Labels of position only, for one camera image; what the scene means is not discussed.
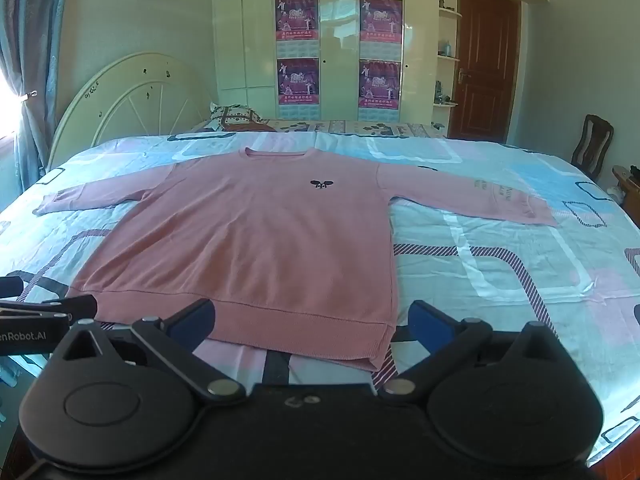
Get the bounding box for cream round headboard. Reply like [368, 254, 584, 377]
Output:
[46, 51, 216, 173]

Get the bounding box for blue curtain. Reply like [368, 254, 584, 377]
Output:
[0, 0, 69, 194]

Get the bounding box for cream corner shelves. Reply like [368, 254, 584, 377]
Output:
[434, 4, 464, 109]

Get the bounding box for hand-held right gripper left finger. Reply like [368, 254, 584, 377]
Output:
[47, 298, 247, 407]

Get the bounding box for wooden side table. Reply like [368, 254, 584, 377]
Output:
[612, 164, 640, 207]

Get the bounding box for brown wooden door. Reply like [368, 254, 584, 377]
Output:
[448, 0, 521, 144]

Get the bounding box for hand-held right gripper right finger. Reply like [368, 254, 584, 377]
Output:
[377, 300, 573, 408]

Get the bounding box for cartoon print quilt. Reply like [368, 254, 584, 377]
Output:
[192, 119, 448, 140]

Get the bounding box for purple wall poster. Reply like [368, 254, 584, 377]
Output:
[275, 0, 320, 59]
[359, 0, 404, 60]
[358, 59, 402, 122]
[277, 58, 320, 120]

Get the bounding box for pastel patterned bed sheet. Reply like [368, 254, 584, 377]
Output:
[0, 130, 640, 467]

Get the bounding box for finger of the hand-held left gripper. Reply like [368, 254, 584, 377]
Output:
[0, 294, 98, 323]
[0, 275, 24, 302]

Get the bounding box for cream wardrobe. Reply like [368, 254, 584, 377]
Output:
[211, 0, 551, 123]

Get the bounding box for plaid patterned pillow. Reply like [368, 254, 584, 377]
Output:
[192, 103, 278, 133]

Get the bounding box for dark wooden chair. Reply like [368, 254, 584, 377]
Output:
[571, 114, 615, 181]

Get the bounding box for pink sweater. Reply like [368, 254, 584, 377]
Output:
[34, 146, 558, 373]

